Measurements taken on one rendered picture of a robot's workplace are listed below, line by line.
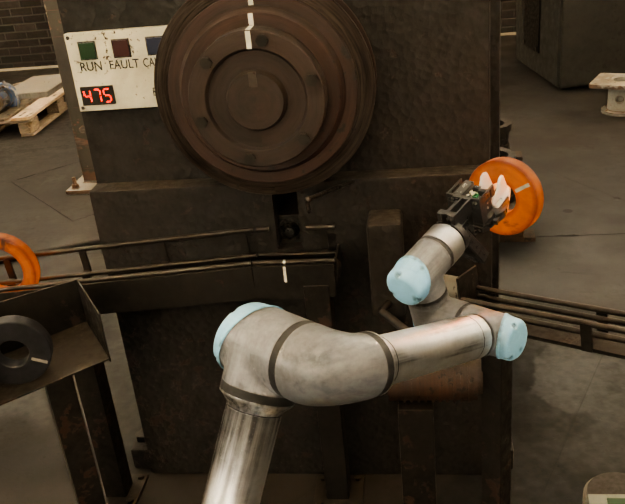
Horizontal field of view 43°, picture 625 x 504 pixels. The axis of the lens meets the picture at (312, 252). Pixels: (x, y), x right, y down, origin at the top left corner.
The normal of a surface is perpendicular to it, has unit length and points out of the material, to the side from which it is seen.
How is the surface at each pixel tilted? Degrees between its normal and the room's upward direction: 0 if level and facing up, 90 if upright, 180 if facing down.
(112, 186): 0
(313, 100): 90
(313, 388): 89
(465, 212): 90
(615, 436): 0
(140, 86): 90
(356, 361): 54
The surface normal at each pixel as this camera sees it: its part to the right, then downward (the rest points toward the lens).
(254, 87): -0.11, 0.44
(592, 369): -0.09, -0.90
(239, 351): -0.68, -0.12
